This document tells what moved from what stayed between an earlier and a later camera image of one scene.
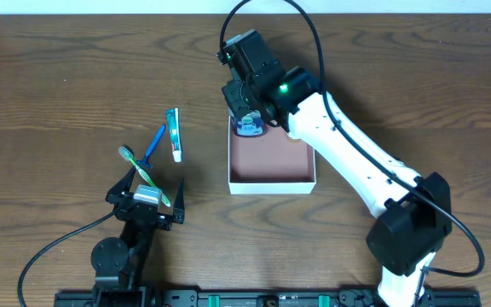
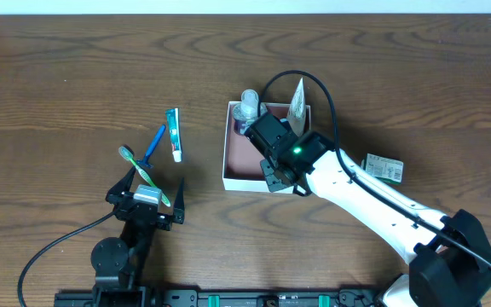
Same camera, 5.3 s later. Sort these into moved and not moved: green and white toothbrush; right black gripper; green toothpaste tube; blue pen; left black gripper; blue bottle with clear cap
Moved: blue bottle with clear cap; right black gripper
Not moved: blue pen; green toothpaste tube; left black gripper; green and white toothbrush
